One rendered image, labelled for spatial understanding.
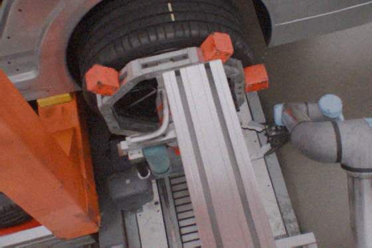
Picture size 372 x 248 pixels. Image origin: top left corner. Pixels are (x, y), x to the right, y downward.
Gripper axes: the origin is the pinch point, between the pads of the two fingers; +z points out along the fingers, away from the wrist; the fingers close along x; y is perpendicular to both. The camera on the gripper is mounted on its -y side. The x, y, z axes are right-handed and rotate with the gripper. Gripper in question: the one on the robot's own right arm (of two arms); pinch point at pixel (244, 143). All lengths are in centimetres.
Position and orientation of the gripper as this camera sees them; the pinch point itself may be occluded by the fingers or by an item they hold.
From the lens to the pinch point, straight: 208.2
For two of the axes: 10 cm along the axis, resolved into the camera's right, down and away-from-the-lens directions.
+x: 2.0, 8.7, -4.6
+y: -0.9, -4.5, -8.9
